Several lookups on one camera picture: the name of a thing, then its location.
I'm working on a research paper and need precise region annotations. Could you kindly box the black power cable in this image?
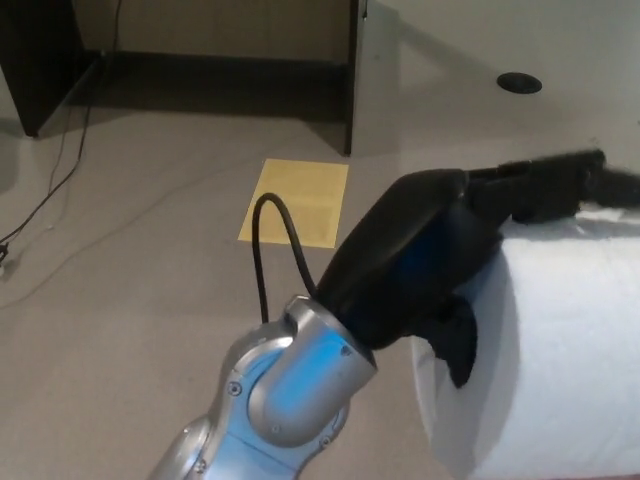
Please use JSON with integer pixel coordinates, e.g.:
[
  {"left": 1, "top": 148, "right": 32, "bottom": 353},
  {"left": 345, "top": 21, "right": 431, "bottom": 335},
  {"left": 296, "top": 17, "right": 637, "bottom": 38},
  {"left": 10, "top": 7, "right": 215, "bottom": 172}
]
[{"left": 0, "top": 0, "right": 125, "bottom": 246}]

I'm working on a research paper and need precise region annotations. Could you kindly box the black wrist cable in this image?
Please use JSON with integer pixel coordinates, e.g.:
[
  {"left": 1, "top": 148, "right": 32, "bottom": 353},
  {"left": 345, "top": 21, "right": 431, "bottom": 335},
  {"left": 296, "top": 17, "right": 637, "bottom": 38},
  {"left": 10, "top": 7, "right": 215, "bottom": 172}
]
[{"left": 251, "top": 192, "right": 320, "bottom": 322}]

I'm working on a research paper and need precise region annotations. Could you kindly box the dark wood desk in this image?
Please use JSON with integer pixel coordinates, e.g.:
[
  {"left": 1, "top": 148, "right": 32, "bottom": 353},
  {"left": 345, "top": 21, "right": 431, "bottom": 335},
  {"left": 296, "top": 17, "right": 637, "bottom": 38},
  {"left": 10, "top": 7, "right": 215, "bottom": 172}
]
[{"left": 0, "top": 0, "right": 372, "bottom": 157}]

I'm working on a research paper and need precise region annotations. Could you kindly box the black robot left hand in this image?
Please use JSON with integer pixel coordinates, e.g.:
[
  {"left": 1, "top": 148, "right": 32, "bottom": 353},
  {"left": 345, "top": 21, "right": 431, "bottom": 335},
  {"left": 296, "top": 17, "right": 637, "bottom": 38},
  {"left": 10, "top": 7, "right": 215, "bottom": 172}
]
[{"left": 314, "top": 146, "right": 640, "bottom": 391}]

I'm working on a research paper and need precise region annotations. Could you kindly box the white toilet paper roll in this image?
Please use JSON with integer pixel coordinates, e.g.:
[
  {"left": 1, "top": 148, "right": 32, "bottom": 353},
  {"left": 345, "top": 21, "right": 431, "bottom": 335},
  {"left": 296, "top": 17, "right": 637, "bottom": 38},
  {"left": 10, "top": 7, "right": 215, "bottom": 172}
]
[{"left": 410, "top": 205, "right": 640, "bottom": 480}]

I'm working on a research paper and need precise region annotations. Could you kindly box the yellow paper sheet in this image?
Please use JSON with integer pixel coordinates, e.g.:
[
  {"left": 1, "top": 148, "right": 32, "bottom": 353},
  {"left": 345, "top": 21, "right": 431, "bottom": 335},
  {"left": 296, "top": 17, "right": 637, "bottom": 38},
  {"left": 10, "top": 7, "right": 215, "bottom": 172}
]
[{"left": 237, "top": 158, "right": 350, "bottom": 249}]

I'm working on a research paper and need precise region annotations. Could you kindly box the thin grey cable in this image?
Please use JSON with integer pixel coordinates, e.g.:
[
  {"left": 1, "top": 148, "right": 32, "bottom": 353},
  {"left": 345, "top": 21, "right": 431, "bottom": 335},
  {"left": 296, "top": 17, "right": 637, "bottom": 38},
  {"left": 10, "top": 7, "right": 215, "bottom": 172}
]
[{"left": 0, "top": 167, "right": 261, "bottom": 310}]

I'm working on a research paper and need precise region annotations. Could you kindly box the black round floor cap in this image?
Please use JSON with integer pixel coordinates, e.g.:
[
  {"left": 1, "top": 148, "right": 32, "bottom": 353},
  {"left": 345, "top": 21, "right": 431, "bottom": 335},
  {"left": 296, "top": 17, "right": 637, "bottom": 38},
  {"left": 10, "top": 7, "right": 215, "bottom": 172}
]
[{"left": 496, "top": 72, "right": 543, "bottom": 95}]

